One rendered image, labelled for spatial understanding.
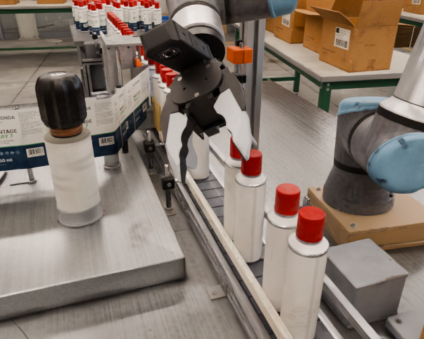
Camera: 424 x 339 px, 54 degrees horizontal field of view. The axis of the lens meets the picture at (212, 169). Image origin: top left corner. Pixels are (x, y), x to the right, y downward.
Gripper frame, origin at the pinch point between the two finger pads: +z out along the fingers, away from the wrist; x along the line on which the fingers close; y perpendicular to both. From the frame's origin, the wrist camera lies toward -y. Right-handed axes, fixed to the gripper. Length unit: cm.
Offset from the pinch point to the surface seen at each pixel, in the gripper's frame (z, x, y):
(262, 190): -6.5, 0.8, 22.5
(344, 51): -144, -27, 153
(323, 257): 8.7, -6.8, 15.6
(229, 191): -10.5, 7.8, 26.0
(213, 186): -23, 18, 43
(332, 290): 11.1, -5.6, 22.9
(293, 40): -209, 0, 193
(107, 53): -71, 40, 32
